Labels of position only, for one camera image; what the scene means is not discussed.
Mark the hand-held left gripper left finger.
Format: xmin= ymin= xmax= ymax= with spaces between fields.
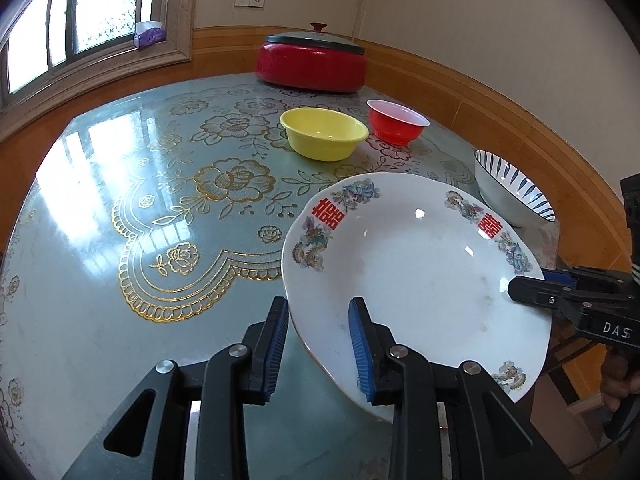
xmin=62 ymin=296 xmax=291 ymax=480

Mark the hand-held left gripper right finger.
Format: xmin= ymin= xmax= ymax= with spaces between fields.
xmin=347 ymin=296 xmax=571 ymax=480

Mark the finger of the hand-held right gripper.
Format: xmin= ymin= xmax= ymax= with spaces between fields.
xmin=507 ymin=276 xmax=588 ymax=328
xmin=542 ymin=266 xmax=623 ymax=293

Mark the white bowl with blue leaves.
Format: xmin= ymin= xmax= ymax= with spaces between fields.
xmin=473 ymin=149 xmax=557 ymax=228

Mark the white plate with red characters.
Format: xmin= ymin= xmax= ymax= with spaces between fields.
xmin=281 ymin=172 xmax=553 ymax=423

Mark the red plastic bowl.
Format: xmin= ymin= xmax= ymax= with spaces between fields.
xmin=366 ymin=99 xmax=431 ymax=146

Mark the yellow plastic bowl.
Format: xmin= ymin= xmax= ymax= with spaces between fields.
xmin=279 ymin=107 xmax=370 ymax=162

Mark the person's right hand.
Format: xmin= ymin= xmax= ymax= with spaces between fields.
xmin=600 ymin=347 xmax=640 ymax=411

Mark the dark wooden stool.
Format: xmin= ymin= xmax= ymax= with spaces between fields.
xmin=545 ymin=255 xmax=608 ymax=406

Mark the red electric cooker grey lid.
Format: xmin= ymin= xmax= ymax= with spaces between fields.
xmin=255 ymin=22 xmax=367 ymax=94

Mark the purple tissue box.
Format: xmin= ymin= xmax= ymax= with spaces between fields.
xmin=133 ymin=20 xmax=167 ymax=51

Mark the window with stone frame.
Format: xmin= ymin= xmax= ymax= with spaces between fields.
xmin=0 ymin=0 xmax=193 ymax=111

